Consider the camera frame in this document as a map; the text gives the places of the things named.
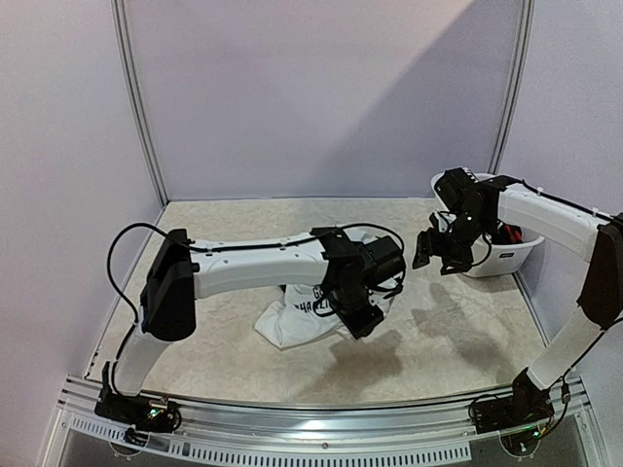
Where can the right aluminium frame post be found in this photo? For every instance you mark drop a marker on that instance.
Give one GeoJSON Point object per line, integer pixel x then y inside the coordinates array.
{"type": "Point", "coordinates": [515, 76]}

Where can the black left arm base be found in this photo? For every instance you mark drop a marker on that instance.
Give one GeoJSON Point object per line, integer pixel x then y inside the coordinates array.
{"type": "Point", "coordinates": [146, 414]}

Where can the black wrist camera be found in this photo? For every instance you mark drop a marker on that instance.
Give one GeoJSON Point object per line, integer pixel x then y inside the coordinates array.
{"type": "Point", "coordinates": [453, 185]}
{"type": "Point", "coordinates": [386, 261]}

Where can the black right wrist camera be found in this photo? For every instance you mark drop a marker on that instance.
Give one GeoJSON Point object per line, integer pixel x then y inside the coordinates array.
{"type": "Point", "coordinates": [453, 185]}

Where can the white and green t-shirt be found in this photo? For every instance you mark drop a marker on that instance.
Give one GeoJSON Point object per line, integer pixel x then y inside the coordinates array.
{"type": "Point", "coordinates": [307, 313]}

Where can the left aluminium frame post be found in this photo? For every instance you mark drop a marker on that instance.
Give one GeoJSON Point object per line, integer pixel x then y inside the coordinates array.
{"type": "Point", "coordinates": [136, 102]}

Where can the dark patterned clothes pile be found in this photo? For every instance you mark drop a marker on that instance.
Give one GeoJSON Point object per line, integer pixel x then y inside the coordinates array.
{"type": "Point", "coordinates": [507, 234]}

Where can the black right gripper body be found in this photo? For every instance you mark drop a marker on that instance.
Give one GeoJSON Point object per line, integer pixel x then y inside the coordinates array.
{"type": "Point", "coordinates": [433, 244]}

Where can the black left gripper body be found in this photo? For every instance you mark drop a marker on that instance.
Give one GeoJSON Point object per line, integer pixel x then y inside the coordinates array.
{"type": "Point", "coordinates": [352, 315]}

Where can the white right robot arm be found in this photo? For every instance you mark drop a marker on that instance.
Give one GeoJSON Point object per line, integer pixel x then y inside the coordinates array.
{"type": "Point", "coordinates": [575, 279]}

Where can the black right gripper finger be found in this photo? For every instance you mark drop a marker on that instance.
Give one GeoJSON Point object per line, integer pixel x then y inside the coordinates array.
{"type": "Point", "coordinates": [427, 247]}
{"type": "Point", "coordinates": [452, 266]}

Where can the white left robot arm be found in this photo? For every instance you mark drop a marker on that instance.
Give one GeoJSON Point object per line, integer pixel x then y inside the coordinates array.
{"type": "Point", "coordinates": [186, 271]}

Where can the aluminium frame post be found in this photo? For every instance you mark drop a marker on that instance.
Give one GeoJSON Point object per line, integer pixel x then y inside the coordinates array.
{"type": "Point", "coordinates": [515, 76]}
{"type": "Point", "coordinates": [136, 102]}

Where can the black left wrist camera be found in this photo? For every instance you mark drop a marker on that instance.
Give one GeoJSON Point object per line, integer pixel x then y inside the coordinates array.
{"type": "Point", "coordinates": [386, 261]}

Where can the white plastic laundry basket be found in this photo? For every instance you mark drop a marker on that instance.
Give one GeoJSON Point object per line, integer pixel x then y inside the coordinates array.
{"type": "Point", "coordinates": [506, 253]}

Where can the aluminium front rail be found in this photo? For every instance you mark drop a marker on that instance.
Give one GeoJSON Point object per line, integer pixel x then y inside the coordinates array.
{"type": "Point", "coordinates": [433, 432]}

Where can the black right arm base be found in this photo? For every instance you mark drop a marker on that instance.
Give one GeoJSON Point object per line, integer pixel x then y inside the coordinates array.
{"type": "Point", "coordinates": [528, 403]}

